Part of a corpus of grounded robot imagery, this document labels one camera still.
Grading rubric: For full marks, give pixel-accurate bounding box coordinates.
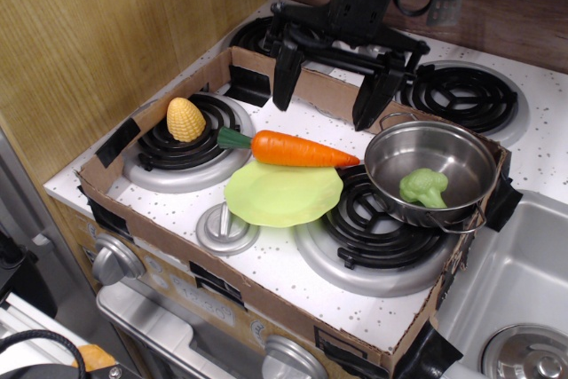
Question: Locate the silver sink basin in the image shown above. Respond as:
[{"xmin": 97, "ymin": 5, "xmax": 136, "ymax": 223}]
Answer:
[{"xmin": 437, "ymin": 192, "xmax": 567, "ymax": 378}]

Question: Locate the front left stove burner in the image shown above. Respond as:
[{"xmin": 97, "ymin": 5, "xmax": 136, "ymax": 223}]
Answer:
[{"xmin": 122, "ymin": 92, "xmax": 255, "ymax": 193}]

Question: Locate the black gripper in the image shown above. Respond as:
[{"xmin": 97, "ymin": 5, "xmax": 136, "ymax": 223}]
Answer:
[{"xmin": 271, "ymin": 0, "xmax": 430, "ymax": 131}]

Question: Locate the silver oven knob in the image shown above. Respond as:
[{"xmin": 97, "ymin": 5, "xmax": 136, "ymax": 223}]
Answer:
[
  {"xmin": 261, "ymin": 335, "xmax": 328, "ymax": 379},
  {"xmin": 92, "ymin": 233, "xmax": 146, "ymax": 286}
]

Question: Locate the stainless steel pot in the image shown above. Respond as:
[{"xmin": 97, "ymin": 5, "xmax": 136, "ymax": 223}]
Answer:
[{"xmin": 364, "ymin": 113, "xmax": 498, "ymax": 234}]

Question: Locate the orange object bottom left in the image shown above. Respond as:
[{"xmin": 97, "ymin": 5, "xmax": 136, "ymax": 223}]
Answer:
[{"xmin": 78, "ymin": 343, "xmax": 116, "ymax": 372}]

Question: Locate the back right stove burner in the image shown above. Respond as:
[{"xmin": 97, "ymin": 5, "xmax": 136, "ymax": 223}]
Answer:
[{"xmin": 396, "ymin": 60, "xmax": 530, "ymax": 146}]

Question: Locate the orange toy carrot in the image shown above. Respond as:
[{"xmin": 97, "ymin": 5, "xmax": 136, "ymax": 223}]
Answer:
[{"xmin": 217, "ymin": 127, "xmax": 359, "ymax": 168}]

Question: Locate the front right stove burner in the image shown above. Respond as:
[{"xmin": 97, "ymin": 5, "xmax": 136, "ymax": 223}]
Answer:
[{"xmin": 294, "ymin": 165, "xmax": 457, "ymax": 297}]

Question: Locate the stove burner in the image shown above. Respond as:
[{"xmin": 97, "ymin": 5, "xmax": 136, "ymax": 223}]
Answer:
[
  {"xmin": 228, "ymin": 15, "xmax": 329, "ymax": 60},
  {"xmin": 294, "ymin": 165, "xmax": 457, "ymax": 297},
  {"xmin": 122, "ymin": 92, "xmax": 255, "ymax": 193},
  {"xmin": 396, "ymin": 60, "xmax": 530, "ymax": 146}
]

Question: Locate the silver oven door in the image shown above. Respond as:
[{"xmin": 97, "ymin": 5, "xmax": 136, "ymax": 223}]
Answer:
[{"xmin": 97, "ymin": 282, "xmax": 263, "ymax": 378}]

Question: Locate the silver front stovetop knob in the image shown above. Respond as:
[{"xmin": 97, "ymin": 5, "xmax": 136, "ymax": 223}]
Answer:
[{"xmin": 195, "ymin": 202, "xmax": 260, "ymax": 257}]

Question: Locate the silver sink drain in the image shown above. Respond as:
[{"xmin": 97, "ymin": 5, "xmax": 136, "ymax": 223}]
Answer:
[{"xmin": 479, "ymin": 324, "xmax": 567, "ymax": 378}]

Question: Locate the silver left oven knob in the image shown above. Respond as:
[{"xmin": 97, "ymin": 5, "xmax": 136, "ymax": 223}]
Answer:
[{"xmin": 92, "ymin": 233, "xmax": 146, "ymax": 286}]

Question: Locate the green toy broccoli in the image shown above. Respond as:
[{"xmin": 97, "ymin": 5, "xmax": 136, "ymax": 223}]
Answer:
[{"xmin": 398, "ymin": 168, "xmax": 449, "ymax": 209}]

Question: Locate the black cable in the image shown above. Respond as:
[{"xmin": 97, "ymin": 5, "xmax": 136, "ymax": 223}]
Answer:
[{"xmin": 0, "ymin": 328, "xmax": 88, "ymax": 379}]

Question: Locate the silver right oven knob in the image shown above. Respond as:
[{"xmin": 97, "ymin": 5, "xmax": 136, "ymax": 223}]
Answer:
[{"xmin": 261, "ymin": 335, "xmax": 328, "ymax": 379}]

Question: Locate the light green plastic plate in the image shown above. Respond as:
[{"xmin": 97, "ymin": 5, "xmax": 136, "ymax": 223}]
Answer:
[{"xmin": 224, "ymin": 161, "xmax": 343, "ymax": 228}]

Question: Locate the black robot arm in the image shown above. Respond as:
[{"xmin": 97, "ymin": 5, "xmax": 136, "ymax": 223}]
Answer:
[{"xmin": 264, "ymin": 0, "xmax": 430, "ymax": 130}]

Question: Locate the yellow toy corn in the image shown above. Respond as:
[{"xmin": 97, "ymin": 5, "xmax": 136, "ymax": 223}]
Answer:
[{"xmin": 166, "ymin": 98, "xmax": 206, "ymax": 143}]

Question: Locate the back left stove burner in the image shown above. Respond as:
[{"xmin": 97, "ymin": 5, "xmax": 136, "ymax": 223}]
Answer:
[{"xmin": 228, "ymin": 15, "xmax": 329, "ymax": 60}]

